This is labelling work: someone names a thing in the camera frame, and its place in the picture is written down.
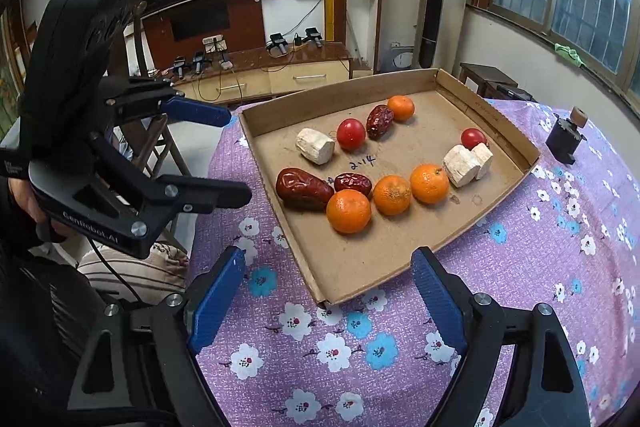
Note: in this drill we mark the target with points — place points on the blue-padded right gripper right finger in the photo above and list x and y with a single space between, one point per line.
543 387

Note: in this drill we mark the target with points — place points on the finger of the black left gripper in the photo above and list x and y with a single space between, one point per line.
199 195
197 112

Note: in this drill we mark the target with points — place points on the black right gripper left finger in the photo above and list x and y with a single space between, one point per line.
139 367

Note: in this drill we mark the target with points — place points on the large dark red jujube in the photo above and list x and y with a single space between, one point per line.
302 190

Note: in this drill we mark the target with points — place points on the beige yam chunk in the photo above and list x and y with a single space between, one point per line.
315 146

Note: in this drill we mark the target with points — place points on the red cherry tomato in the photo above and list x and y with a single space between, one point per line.
472 137
351 134

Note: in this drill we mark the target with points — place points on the small dark red jujube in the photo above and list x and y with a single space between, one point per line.
353 181

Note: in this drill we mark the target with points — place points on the dark red jujube date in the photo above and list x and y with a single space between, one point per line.
379 121

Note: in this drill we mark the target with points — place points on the small orange tangerine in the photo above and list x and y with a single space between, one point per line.
402 106

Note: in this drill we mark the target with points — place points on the white yam chunk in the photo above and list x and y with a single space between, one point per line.
461 166
484 157

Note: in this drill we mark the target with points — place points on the person's left hand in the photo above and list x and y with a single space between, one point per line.
25 198

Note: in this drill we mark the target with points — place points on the wooden tv cabinet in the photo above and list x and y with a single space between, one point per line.
258 73

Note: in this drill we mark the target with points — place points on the purple floral tablecloth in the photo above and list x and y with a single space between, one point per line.
566 236

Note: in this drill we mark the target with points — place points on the cardboard tray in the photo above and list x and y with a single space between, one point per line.
338 266

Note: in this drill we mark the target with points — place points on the black holder with cork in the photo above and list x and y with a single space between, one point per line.
566 135

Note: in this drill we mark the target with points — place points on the dark wooden stool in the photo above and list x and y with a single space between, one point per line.
493 83

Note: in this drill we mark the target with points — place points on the green cloth on windowsill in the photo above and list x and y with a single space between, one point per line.
568 54

